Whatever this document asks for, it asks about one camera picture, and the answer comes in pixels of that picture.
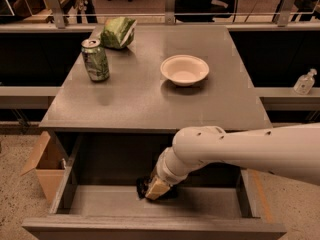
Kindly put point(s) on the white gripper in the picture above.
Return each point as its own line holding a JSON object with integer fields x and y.
{"x": 165, "y": 172}

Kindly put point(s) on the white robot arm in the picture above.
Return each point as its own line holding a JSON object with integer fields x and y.
{"x": 292, "y": 152}

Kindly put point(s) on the grey open top drawer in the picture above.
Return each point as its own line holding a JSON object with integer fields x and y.
{"x": 98, "y": 200}

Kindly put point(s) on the brown cardboard box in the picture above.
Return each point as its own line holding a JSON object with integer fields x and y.
{"x": 48, "y": 161}

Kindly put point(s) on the white paper bowl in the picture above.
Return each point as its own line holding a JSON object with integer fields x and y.
{"x": 184, "y": 70}

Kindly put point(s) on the green soda can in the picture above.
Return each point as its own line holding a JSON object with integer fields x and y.
{"x": 95, "y": 59}

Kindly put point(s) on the green chip bag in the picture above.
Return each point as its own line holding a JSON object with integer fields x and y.
{"x": 118, "y": 32}

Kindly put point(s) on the black office chair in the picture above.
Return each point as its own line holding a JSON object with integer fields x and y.
{"x": 203, "y": 10}

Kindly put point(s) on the metal railing with posts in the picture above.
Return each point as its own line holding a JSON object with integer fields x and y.
{"x": 83, "y": 14}

